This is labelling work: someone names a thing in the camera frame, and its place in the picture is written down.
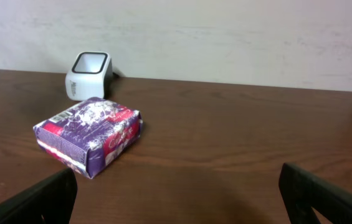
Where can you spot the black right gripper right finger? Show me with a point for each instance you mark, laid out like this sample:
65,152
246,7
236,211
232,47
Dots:
304,194

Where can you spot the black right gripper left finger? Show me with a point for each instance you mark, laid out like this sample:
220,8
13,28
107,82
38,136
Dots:
49,201

